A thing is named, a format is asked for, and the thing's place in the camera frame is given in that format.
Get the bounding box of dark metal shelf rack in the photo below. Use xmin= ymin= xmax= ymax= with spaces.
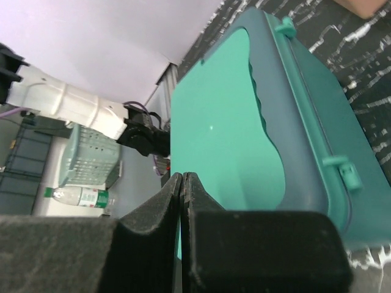
xmin=1 ymin=117 xmax=70 ymax=215

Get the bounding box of peach plastic file organizer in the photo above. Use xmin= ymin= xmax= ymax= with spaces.
xmin=334 ymin=0 xmax=387 ymax=20

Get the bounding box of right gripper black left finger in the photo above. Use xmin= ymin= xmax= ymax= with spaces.
xmin=1 ymin=173 xmax=182 ymax=292

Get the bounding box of clear water bottle green label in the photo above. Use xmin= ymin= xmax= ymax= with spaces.
xmin=44 ymin=186 xmax=117 ymax=209

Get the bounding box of green laundry basket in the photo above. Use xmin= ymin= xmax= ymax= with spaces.
xmin=58 ymin=125 xmax=121 ymax=187

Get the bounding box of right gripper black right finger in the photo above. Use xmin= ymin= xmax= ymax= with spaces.
xmin=182 ymin=173 xmax=354 ymax=292

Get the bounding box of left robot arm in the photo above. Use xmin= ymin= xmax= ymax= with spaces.
xmin=1 ymin=45 xmax=170 ymax=157

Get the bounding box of teal medicine kit box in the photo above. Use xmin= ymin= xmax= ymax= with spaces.
xmin=170 ymin=8 xmax=390 ymax=250

